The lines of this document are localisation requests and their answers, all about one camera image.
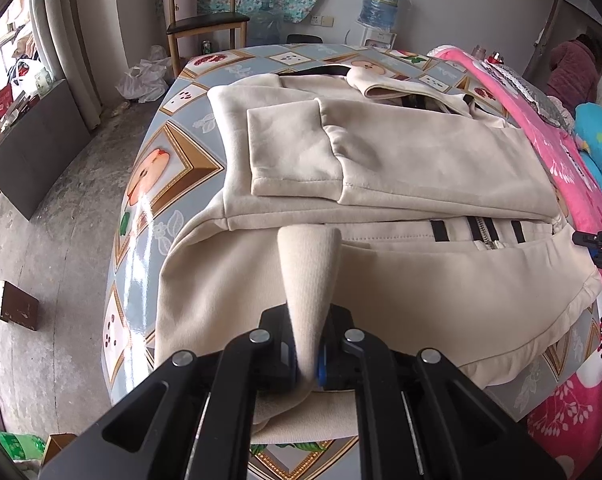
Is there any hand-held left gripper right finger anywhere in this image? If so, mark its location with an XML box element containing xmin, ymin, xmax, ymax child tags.
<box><xmin>316</xmin><ymin>304</ymin><xmax>566</xmax><ymax>480</ymax></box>

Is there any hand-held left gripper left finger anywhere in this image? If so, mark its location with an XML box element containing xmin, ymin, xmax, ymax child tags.
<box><xmin>38</xmin><ymin>305</ymin><xmax>302</xmax><ymax>480</ymax></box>

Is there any cream zip jacket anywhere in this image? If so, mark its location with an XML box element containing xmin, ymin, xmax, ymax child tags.
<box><xmin>153</xmin><ymin>65</ymin><xmax>602</xmax><ymax>446</ymax></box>

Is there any pink floral blanket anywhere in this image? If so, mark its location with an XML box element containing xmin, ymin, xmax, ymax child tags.
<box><xmin>426</xmin><ymin>45</ymin><xmax>602</xmax><ymax>466</ymax></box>

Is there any blue pillow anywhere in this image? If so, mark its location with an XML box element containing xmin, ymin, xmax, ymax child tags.
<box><xmin>573</xmin><ymin>102</ymin><xmax>602</xmax><ymax>201</ymax></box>

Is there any silver textured cloth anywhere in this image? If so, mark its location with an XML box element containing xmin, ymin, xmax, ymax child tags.
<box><xmin>486</xmin><ymin>60</ymin><xmax>576</xmax><ymax>128</ymax></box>

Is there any fruit-print tablecloth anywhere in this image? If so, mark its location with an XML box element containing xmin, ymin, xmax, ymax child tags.
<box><xmin>98</xmin><ymin>42</ymin><xmax>602</xmax><ymax>480</ymax></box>

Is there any cardboard box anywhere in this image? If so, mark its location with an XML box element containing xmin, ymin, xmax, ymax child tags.
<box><xmin>41</xmin><ymin>432</ymin><xmax>79</xmax><ymax>466</ymax></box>

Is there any brown box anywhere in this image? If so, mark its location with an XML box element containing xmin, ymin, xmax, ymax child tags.
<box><xmin>0</xmin><ymin>277</ymin><xmax>39</xmax><ymax>331</ymax></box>

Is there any green plastic bag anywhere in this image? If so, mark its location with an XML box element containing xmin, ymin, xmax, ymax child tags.
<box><xmin>0</xmin><ymin>430</ymin><xmax>47</xmax><ymax>463</ymax></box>

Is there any white plastic bag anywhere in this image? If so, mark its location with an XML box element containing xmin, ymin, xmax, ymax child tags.
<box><xmin>115</xmin><ymin>45</ymin><xmax>174</xmax><ymax>104</ymax></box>

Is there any white water dispenser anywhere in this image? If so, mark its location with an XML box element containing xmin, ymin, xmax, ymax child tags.
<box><xmin>358</xmin><ymin>27</ymin><xmax>398</xmax><ymax>51</ymax></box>

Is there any grey cabinet with clutter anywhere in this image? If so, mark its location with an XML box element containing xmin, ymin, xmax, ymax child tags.
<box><xmin>0</xmin><ymin>77</ymin><xmax>93</xmax><ymax>221</ymax></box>

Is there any empty blue water jug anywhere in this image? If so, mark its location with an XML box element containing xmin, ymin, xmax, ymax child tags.
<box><xmin>248</xmin><ymin>2</ymin><xmax>284</xmax><ymax>46</ymax></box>

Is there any wooden chair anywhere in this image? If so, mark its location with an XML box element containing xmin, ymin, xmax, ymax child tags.
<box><xmin>161</xmin><ymin>0</ymin><xmax>252</xmax><ymax>78</ymax></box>

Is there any white printed bag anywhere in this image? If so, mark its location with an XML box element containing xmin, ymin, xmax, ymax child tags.
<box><xmin>11</xmin><ymin>57</ymin><xmax>52</xmax><ymax>98</ymax></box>

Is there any white curtain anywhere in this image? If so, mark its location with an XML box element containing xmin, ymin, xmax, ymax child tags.
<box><xmin>31</xmin><ymin>0</ymin><xmax>104</xmax><ymax>133</ymax></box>

